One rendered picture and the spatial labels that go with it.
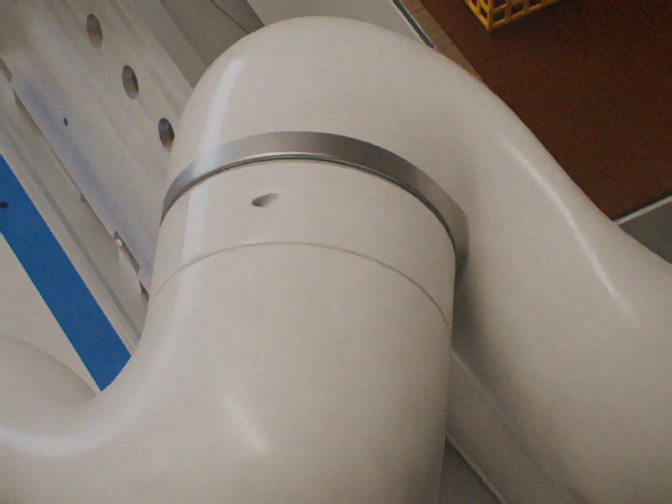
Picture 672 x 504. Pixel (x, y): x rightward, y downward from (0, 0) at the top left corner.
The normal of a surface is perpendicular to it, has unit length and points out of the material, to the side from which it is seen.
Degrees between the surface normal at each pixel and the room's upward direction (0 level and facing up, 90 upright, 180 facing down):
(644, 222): 90
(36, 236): 0
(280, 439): 18
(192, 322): 35
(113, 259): 0
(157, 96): 76
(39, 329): 0
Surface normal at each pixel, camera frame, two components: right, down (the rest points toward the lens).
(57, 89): -0.85, 0.23
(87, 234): 0.00, -0.62
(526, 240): -0.68, 0.05
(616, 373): -0.38, 0.09
